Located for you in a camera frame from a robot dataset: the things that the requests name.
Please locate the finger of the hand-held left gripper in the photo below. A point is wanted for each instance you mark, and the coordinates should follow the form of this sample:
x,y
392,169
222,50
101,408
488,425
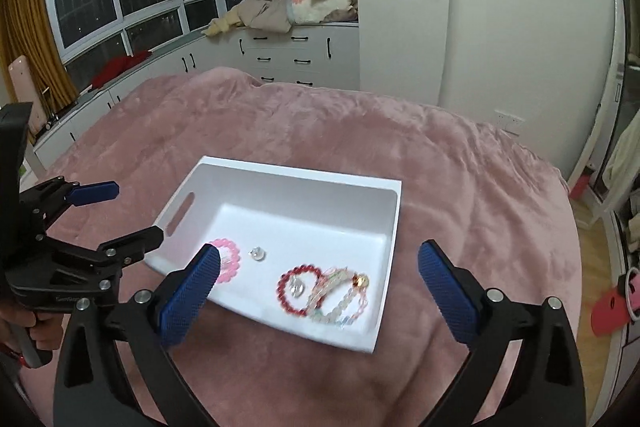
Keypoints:
x,y
135,243
95,193

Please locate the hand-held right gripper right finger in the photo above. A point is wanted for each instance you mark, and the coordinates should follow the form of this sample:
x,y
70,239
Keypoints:
x,y
447,292

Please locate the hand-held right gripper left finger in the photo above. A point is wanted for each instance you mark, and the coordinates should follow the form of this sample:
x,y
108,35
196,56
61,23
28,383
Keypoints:
x,y
192,292

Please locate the crystal snowflake charm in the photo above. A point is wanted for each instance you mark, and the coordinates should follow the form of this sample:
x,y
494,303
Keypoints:
x,y
257,253

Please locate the small gold charm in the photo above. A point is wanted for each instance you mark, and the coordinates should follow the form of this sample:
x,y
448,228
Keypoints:
x,y
361,279

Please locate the white plastic storage box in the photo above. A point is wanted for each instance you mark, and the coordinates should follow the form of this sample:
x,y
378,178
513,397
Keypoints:
x,y
300,217

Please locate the person's left hand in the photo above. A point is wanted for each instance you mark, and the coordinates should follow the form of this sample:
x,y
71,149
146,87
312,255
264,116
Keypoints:
x,y
42,332

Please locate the pink fleece blanket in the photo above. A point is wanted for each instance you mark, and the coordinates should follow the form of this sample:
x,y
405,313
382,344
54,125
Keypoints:
x,y
450,187

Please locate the red cloth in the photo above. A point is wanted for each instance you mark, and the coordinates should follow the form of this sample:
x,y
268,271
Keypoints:
x,y
120,69

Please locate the pink chair back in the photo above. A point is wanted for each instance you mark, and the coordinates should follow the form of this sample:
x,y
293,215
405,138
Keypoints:
x,y
22,87

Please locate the red flat object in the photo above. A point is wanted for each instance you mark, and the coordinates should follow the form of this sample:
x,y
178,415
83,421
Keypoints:
x,y
610,312

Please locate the mustard curtain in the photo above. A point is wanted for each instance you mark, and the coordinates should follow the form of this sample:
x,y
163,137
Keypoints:
x,y
35,32

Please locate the white drawer cabinet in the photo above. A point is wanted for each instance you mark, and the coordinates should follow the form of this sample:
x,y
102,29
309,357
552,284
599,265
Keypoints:
x,y
280,52

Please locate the beige coat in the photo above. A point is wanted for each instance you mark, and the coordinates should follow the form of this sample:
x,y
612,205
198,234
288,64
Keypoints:
x,y
265,9

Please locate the white garment with pink patch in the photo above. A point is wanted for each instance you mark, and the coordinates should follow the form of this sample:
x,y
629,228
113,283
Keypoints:
x,y
320,9

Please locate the white wall socket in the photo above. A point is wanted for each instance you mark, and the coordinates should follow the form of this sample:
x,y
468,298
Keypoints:
x,y
510,121

